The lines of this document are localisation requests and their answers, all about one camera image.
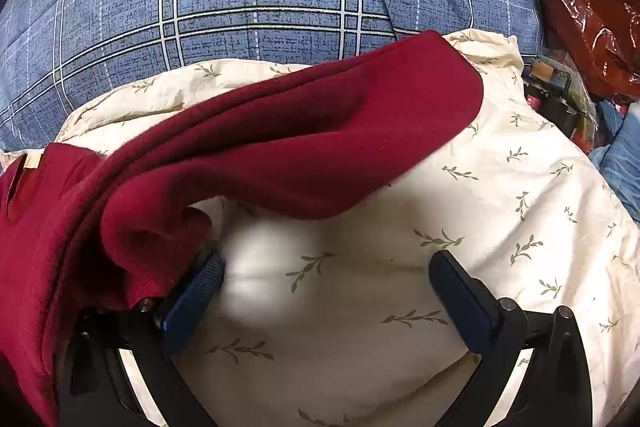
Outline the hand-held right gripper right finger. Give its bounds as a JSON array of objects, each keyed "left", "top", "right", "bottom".
[{"left": 429, "top": 250, "right": 593, "bottom": 427}]

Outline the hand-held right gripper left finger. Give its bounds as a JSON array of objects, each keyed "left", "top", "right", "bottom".
[{"left": 55, "top": 251, "right": 226, "bottom": 427}]

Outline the dark red garment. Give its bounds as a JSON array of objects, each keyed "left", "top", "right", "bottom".
[{"left": 0, "top": 29, "right": 485, "bottom": 427}]

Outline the cream leaf-print cloth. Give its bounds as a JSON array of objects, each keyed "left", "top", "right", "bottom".
[{"left": 50, "top": 29, "right": 640, "bottom": 427}]

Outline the blue denim cloth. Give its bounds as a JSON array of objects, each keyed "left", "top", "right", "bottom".
[{"left": 590, "top": 99, "right": 640, "bottom": 218}]

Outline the black device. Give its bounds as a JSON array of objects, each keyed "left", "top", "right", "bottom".
[{"left": 525, "top": 87, "right": 581, "bottom": 132}]

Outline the small printed box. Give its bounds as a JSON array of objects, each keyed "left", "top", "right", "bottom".
[{"left": 530, "top": 59, "right": 573, "bottom": 95}]

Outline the red-brown plastic bag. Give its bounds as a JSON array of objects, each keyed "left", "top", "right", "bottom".
[{"left": 542, "top": 0, "right": 640, "bottom": 102}]

